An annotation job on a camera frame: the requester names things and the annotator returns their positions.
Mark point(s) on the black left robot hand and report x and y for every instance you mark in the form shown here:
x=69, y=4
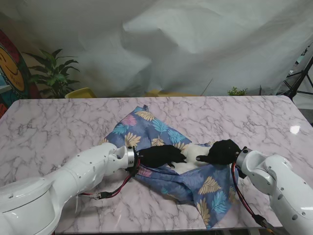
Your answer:
x=159, y=155

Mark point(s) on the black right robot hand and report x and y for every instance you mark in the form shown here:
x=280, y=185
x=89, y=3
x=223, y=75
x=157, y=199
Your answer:
x=222, y=153

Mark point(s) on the blue leaf print pillowcase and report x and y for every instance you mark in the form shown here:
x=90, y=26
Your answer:
x=146, y=129

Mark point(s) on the white pillow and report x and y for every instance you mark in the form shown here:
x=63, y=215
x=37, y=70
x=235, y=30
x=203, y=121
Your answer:
x=193, y=156

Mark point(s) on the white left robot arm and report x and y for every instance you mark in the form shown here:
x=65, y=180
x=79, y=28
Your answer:
x=53, y=186

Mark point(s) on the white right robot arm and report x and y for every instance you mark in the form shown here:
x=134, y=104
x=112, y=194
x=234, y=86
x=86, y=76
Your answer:
x=276, y=178

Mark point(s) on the small green plant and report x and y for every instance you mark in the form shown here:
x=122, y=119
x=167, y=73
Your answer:
x=236, y=92

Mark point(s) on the thin brown stick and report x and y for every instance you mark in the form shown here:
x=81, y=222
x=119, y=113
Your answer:
x=207, y=87

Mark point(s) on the white zip tie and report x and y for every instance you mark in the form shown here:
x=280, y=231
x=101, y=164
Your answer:
x=77, y=204

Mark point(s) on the yellow plastic chair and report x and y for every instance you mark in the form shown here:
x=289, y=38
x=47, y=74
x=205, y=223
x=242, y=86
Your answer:
x=80, y=93

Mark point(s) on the black tripod stand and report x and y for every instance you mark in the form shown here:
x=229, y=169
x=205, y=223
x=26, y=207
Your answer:
x=299, y=80

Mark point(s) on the white backdrop sheet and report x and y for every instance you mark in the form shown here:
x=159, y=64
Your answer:
x=156, y=44

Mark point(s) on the large green potted plant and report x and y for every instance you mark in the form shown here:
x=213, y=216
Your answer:
x=55, y=76

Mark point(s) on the colourful smiley face board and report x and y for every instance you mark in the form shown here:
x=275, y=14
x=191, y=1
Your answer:
x=12, y=71

